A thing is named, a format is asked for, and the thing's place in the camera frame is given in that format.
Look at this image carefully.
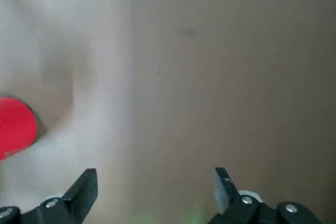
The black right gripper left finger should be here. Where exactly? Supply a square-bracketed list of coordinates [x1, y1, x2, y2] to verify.
[0, 168, 99, 224]

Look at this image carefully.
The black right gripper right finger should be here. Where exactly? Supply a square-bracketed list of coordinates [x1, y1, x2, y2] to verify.
[208, 166, 324, 224]

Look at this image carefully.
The red push-button trash can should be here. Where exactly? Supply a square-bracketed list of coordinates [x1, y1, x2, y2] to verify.
[0, 96, 43, 162]

